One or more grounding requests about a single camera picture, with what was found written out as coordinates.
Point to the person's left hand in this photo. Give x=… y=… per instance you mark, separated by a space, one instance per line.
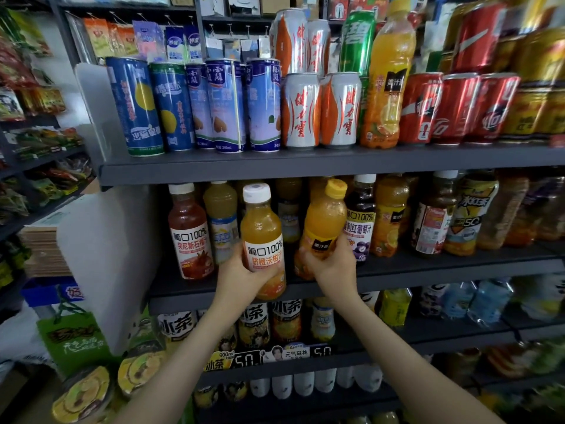
x=234 y=287

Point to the person's right hand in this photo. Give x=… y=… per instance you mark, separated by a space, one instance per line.
x=340 y=274

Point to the white label tea bottle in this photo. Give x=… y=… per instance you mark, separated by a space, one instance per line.
x=176 y=327
x=286 y=320
x=254 y=327

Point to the dark grape juice bottle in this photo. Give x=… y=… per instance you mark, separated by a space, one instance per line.
x=360 y=221

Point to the orange juice bottle white cap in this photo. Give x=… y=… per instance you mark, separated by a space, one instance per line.
x=262 y=234

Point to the orange juice bottle yellow cap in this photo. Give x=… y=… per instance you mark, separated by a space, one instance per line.
x=387 y=92
x=322 y=216
x=390 y=221

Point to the red fruit juice bottle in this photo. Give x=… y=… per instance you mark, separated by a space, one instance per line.
x=191 y=243

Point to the yellow juice bottle blue label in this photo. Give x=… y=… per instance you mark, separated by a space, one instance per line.
x=221 y=225
x=289 y=212

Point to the yellow green drink bottle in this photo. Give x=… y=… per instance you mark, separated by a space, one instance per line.
x=395 y=309

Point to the row of small white bottles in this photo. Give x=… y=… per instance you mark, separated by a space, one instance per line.
x=305 y=382

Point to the dark grey metal shelf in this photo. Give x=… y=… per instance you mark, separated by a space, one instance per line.
x=309 y=163

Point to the amber tea bottle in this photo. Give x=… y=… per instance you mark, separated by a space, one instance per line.
x=508 y=212
x=547 y=207

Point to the group of red soda cans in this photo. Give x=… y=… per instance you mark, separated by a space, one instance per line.
x=459 y=110

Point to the person's left forearm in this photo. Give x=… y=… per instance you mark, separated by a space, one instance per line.
x=194 y=375

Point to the person's right forearm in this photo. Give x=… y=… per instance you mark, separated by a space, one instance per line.
x=397 y=375

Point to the row of shelf price tags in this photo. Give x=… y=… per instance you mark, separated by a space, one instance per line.
x=247 y=357

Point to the white shelf end panel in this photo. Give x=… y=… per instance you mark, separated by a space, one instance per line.
x=115 y=251

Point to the yellow lid food tin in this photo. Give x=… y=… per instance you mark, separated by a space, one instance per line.
x=81 y=397
x=141 y=373

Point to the stack of flat cartons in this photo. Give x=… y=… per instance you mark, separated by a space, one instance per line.
x=53 y=247

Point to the black condiment rack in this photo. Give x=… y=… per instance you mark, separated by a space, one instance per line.
x=35 y=163

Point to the row of hanging snack packets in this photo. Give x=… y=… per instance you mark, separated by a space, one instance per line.
x=132 y=39

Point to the group of colourful snack bags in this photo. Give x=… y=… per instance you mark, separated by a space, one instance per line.
x=26 y=101

